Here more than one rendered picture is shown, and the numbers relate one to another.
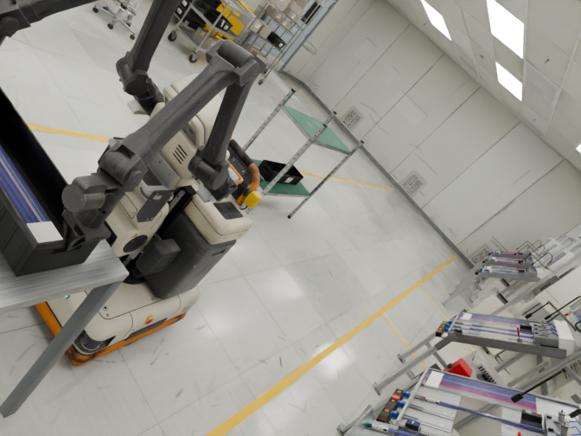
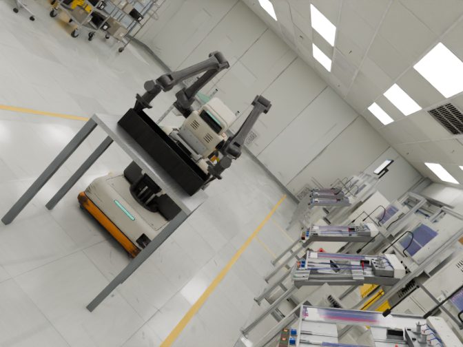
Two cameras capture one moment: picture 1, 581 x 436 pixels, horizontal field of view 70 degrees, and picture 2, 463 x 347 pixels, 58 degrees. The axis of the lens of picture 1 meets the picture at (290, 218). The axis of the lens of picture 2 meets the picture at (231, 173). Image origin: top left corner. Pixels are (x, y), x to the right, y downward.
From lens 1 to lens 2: 1.68 m
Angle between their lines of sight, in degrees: 17
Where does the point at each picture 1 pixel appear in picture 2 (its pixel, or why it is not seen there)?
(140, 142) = (240, 140)
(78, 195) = (228, 162)
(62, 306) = (129, 225)
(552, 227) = (353, 166)
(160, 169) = (197, 145)
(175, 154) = (205, 138)
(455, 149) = (280, 107)
